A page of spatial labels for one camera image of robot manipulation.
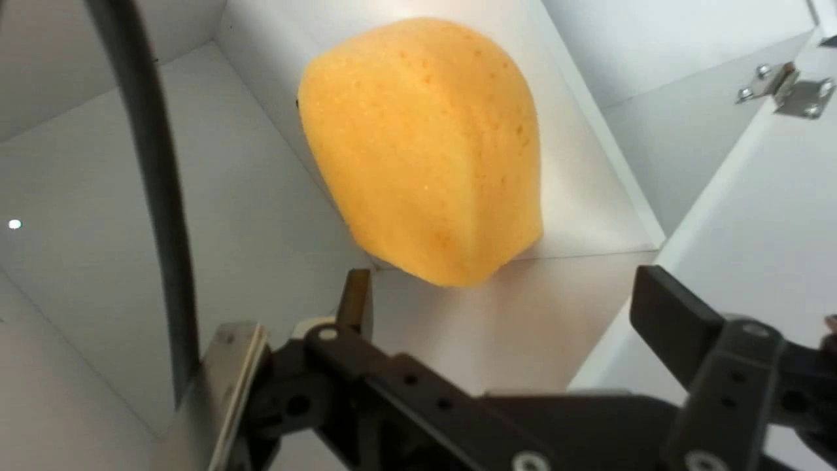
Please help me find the large white fridge door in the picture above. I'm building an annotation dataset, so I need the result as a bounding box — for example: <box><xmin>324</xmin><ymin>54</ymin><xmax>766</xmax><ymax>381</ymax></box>
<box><xmin>570</xmin><ymin>34</ymin><xmax>837</xmax><ymax>471</ymax></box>

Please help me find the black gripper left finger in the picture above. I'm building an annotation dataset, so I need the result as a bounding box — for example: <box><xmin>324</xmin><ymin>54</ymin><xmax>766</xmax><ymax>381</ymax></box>
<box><xmin>260</xmin><ymin>267</ymin><xmax>545</xmax><ymax>471</ymax></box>

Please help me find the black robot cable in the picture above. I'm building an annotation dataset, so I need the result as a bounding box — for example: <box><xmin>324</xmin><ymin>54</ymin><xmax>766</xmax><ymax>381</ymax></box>
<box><xmin>86</xmin><ymin>0</ymin><xmax>203</xmax><ymax>409</ymax></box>

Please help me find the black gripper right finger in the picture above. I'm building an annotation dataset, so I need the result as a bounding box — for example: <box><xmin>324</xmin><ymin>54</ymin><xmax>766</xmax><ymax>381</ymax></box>
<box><xmin>627</xmin><ymin>261</ymin><xmax>837</xmax><ymax>471</ymax></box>

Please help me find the white toy play kitchen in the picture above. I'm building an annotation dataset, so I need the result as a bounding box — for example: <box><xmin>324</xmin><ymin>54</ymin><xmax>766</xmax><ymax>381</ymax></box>
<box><xmin>0</xmin><ymin>0</ymin><xmax>837</xmax><ymax>471</ymax></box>

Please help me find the silver metal bracket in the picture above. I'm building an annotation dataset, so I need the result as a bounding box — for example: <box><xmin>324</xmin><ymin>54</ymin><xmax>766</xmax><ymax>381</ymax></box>
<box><xmin>203</xmin><ymin>320</ymin><xmax>271</xmax><ymax>471</ymax></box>

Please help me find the small metal door hinge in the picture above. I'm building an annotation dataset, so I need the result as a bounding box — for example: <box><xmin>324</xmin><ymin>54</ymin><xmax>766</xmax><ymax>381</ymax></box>
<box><xmin>734</xmin><ymin>59</ymin><xmax>837</xmax><ymax>121</ymax></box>

